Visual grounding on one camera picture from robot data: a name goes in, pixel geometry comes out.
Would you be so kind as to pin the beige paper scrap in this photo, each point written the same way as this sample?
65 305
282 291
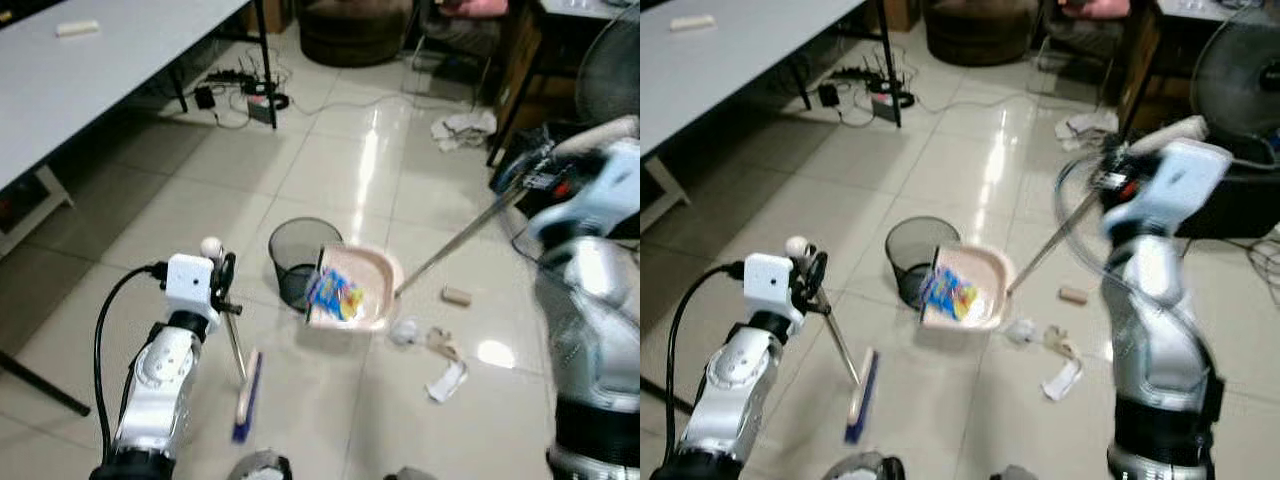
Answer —
1062 342
443 343

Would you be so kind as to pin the black power adapter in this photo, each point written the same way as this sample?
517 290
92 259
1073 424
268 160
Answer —
205 98
829 95

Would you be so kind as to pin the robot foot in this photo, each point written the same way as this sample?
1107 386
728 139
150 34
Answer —
260 467
868 468
410 474

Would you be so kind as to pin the grey table with black legs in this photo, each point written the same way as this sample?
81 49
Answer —
90 80
740 70

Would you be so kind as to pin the flat white paper wrapper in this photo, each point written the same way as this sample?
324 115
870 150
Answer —
1063 380
448 382

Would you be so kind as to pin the blue yellow snack packet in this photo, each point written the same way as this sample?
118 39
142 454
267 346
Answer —
950 293
335 295

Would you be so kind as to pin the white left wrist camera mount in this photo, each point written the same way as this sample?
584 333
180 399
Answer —
188 283
768 280

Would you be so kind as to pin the small white block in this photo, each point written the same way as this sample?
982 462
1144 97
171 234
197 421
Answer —
78 28
692 22

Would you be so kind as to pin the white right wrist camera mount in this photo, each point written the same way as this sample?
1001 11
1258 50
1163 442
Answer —
1180 185
600 195

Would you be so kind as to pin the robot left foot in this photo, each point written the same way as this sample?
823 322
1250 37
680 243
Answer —
868 468
260 467

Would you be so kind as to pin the black floor fan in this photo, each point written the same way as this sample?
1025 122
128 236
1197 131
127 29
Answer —
610 75
1240 80

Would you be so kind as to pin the round brown ottoman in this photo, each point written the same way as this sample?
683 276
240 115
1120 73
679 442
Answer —
355 30
978 30

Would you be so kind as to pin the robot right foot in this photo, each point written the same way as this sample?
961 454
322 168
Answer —
410 474

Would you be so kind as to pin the chair with pink cushion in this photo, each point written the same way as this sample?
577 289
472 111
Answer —
465 10
1095 8

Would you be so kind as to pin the brown wooden desk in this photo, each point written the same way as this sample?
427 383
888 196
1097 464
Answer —
1145 50
525 60

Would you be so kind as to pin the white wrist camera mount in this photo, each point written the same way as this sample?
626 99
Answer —
600 195
768 280
1180 185
188 283

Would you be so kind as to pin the broom with blue bristles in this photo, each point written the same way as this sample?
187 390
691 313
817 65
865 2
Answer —
862 400
247 400

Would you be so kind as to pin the white metal frame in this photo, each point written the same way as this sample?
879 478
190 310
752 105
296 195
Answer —
668 185
50 200

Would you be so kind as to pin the crumpled white cloth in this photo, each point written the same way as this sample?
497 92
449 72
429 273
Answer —
465 128
1085 127

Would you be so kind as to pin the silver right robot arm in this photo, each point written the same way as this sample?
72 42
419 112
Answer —
590 330
1150 320

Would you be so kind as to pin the black mesh waste bin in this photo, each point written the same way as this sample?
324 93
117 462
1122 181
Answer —
295 245
912 245

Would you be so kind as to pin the small brown cork cylinder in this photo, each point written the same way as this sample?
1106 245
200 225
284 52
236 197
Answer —
1074 294
457 296

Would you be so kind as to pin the black metal floor bar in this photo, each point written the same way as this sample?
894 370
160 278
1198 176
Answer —
45 382
665 397

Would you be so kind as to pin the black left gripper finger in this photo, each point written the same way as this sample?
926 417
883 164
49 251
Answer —
230 266
820 305
818 266
231 305

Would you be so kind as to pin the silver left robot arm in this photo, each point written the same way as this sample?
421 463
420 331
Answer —
160 380
730 385

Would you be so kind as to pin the crumpled white paper ball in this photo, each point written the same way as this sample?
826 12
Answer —
1020 331
404 331

